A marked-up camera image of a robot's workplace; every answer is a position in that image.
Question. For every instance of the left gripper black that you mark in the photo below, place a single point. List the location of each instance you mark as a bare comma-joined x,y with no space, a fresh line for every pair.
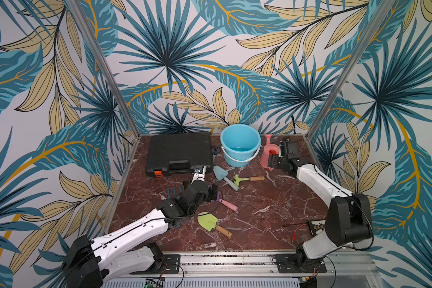
209,196

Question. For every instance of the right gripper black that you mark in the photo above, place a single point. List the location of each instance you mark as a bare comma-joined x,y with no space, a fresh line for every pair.
277,160

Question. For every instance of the pink toy watering can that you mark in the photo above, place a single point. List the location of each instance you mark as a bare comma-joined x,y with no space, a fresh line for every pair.
269,149

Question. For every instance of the purple toy scoop pink handle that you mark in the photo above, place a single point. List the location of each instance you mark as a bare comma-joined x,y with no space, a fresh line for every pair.
226,203

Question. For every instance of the green toy shovel wooden handle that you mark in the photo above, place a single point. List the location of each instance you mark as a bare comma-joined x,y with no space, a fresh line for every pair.
210,222

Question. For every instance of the teal toy trowel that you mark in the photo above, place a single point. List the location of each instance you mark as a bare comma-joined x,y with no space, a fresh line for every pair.
222,175

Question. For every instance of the green toy rake wooden handle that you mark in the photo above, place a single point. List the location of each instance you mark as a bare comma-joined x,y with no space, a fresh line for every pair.
238,179

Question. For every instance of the light blue plastic bucket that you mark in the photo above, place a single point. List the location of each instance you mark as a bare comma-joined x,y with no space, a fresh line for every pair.
240,144

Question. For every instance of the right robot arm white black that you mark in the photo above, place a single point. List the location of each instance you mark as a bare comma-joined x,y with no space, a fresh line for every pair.
348,220

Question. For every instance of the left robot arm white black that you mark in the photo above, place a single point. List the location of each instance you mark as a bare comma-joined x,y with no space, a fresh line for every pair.
91,263

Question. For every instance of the black plastic tool case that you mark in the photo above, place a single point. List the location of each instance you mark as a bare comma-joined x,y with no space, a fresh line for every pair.
171,154

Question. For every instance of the small circuit board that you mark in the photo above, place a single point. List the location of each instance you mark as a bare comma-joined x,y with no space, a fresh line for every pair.
316,227

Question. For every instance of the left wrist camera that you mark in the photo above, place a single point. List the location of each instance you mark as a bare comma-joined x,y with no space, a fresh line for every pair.
199,173

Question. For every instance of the blue toy fork yellow handle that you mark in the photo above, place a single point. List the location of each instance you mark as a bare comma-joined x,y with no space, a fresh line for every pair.
174,191

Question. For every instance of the blue handled scissors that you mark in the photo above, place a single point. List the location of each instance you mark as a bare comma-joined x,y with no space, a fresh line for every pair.
216,150

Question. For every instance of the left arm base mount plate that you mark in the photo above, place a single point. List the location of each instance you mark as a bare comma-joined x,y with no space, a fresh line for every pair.
169,264

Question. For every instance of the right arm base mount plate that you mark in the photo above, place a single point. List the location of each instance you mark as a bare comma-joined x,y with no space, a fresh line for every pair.
298,264

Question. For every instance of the aluminium front rail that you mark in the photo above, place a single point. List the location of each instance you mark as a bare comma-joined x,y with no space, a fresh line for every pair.
255,269

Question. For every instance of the right aluminium corner post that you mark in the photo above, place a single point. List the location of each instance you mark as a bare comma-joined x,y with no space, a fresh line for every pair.
373,25

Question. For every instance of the aluminium corner post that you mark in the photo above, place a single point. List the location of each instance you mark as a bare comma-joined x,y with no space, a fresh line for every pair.
84,26
373,25

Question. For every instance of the left aluminium corner post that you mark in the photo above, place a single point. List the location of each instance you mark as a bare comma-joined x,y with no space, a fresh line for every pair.
84,26

